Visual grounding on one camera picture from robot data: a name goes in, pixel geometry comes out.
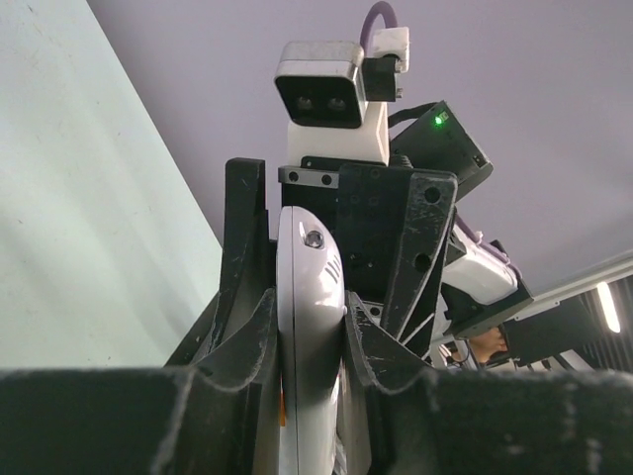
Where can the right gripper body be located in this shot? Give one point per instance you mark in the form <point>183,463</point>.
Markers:
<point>362,205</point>

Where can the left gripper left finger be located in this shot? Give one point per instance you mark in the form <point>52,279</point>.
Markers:
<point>217,416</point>

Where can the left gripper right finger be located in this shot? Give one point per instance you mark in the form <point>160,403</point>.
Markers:
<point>401,416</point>

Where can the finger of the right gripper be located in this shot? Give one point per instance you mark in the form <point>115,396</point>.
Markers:
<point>237,267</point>
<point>414,281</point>

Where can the white remote control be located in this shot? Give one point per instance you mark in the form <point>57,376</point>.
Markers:
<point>310,294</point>

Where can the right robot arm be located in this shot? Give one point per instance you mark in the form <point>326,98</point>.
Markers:
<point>569,318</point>

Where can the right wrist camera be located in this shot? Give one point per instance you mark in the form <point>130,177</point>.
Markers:
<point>337,96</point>

